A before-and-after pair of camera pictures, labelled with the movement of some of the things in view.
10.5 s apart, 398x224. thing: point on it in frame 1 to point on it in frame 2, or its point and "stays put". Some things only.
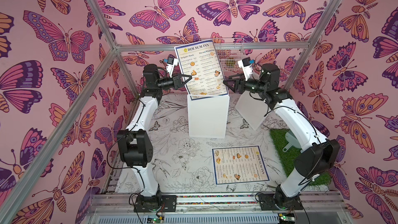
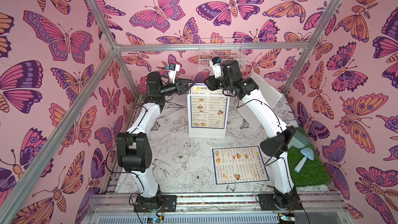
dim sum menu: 239,164 stays put
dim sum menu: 200,60 to 209,109
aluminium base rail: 219,208 stays put
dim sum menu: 208,115 stays put
